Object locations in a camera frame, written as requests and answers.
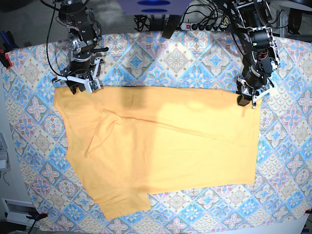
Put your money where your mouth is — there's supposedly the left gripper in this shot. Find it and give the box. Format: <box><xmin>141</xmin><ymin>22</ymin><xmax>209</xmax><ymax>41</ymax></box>
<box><xmin>237</xmin><ymin>65</ymin><xmax>275</xmax><ymax>109</ymax></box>

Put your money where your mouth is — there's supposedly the white power strip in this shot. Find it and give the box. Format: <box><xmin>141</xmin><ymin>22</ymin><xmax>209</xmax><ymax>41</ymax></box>
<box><xmin>180</xmin><ymin>22</ymin><xmax>206</xmax><ymax>31</ymax></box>

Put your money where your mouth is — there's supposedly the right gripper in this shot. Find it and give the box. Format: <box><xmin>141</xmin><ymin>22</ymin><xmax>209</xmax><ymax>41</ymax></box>
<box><xmin>53</xmin><ymin>55</ymin><xmax>101</xmax><ymax>95</ymax></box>

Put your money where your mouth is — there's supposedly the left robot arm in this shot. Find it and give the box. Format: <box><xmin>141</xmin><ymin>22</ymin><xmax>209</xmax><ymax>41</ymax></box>
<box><xmin>229</xmin><ymin>0</ymin><xmax>280</xmax><ymax>108</ymax></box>

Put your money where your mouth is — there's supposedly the patterned blue tile tablecloth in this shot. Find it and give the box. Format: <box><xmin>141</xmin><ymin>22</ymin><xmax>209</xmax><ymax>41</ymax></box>
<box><xmin>0</xmin><ymin>31</ymin><xmax>312</xmax><ymax>234</ymax></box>

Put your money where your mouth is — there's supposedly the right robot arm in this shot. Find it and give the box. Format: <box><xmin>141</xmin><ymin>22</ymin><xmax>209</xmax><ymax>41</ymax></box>
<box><xmin>52</xmin><ymin>0</ymin><xmax>108</xmax><ymax>94</ymax></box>

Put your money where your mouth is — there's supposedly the purple camera mount housing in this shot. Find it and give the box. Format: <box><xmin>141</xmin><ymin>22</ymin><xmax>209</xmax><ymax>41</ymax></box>
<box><xmin>117</xmin><ymin>0</ymin><xmax>191</xmax><ymax>15</ymax></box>

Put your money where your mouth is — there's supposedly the yellow T-shirt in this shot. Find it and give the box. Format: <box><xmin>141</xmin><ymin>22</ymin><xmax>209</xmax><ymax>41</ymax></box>
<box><xmin>54</xmin><ymin>86</ymin><xmax>260</xmax><ymax>220</ymax></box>

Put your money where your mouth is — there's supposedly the white rail box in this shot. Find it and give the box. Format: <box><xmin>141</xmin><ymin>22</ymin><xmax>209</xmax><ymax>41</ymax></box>
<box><xmin>1</xmin><ymin>198</ymin><xmax>37</xmax><ymax>227</ymax></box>

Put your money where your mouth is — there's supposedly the black table clamp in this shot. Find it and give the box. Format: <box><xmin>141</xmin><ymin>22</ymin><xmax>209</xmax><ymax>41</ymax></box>
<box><xmin>162</xmin><ymin>15</ymin><xmax>181</xmax><ymax>39</ymax></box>

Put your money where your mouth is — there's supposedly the red clamp left edge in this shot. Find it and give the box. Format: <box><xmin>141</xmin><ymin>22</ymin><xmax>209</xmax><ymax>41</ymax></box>
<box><xmin>0</xmin><ymin>48</ymin><xmax>12</xmax><ymax>70</ymax></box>

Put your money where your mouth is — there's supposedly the orange black clamp bottom left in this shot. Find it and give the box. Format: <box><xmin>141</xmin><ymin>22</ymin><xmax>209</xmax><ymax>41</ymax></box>
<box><xmin>26</xmin><ymin>212</ymin><xmax>48</xmax><ymax>221</ymax></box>

